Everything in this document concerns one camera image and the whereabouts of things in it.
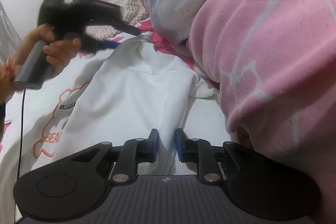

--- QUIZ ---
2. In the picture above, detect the pink grey quilt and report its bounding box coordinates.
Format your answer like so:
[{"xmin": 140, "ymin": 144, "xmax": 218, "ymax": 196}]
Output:
[{"xmin": 141, "ymin": 0, "xmax": 335, "ymax": 223}]

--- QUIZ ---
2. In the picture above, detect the grey curtain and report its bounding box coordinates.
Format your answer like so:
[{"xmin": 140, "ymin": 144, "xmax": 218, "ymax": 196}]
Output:
[{"xmin": 0, "ymin": 2, "xmax": 22, "ymax": 65}]

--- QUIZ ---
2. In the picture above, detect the beige knitted sweater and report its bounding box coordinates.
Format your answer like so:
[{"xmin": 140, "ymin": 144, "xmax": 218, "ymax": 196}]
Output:
[{"xmin": 85, "ymin": 0, "xmax": 149, "ymax": 40}]

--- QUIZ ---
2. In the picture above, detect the white bear sweatshirt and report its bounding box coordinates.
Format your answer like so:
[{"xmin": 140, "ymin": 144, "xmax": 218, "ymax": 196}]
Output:
[{"xmin": 1, "ymin": 34, "xmax": 230, "ymax": 223}]

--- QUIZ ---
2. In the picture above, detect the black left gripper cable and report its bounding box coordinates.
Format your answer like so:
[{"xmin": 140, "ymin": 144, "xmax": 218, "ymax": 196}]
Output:
[{"xmin": 14, "ymin": 88, "xmax": 27, "ymax": 184}]

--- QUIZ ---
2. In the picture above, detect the person's left hand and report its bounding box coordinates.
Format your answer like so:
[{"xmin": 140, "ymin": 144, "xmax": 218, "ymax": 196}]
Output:
[{"xmin": 1, "ymin": 24, "xmax": 81, "ymax": 105}]

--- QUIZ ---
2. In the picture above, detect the pink floral bed sheet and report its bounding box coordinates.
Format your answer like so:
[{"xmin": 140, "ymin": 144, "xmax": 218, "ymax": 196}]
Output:
[{"xmin": 24, "ymin": 20, "xmax": 226, "ymax": 157}]

